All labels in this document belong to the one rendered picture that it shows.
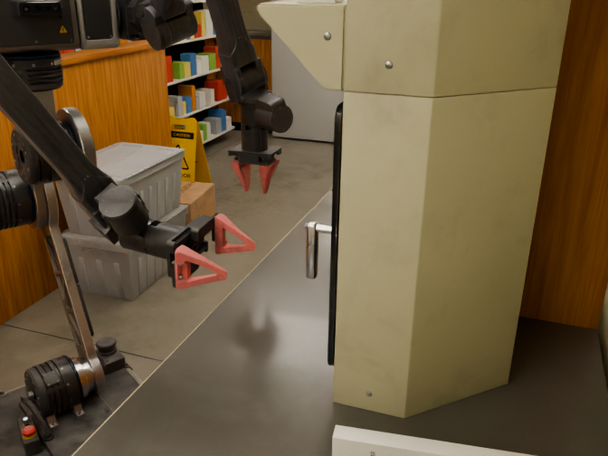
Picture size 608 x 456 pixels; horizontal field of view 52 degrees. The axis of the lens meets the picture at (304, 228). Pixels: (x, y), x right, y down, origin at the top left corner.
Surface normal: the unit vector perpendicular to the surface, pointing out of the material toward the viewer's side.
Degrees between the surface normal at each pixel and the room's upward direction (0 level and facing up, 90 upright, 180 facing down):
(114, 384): 0
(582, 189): 90
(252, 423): 0
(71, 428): 0
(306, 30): 90
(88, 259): 95
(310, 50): 90
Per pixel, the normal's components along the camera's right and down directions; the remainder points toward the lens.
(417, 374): 0.43, 0.35
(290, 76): -0.33, 0.36
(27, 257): 0.94, 0.14
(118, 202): -0.15, -0.52
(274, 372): 0.01, -0.92
